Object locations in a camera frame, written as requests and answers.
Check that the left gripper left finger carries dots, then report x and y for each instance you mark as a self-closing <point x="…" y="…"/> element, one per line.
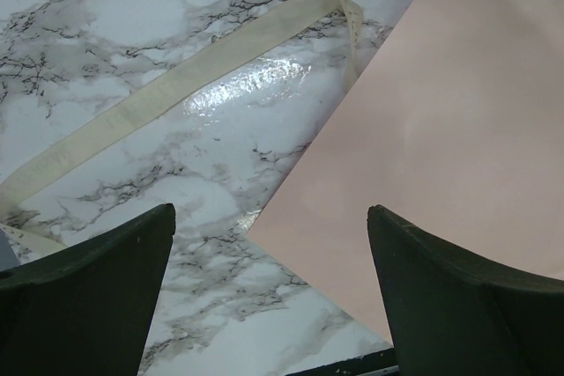
<point x="87" y="309"/>

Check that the cream ribbon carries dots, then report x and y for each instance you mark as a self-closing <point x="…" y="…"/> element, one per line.
<point x="223" y="56"/>

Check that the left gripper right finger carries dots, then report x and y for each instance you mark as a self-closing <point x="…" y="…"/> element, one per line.
<point x="454" y="312"/>

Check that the pink wrapping paper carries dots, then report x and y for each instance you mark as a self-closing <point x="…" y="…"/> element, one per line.
<point x="456" y="125"/>

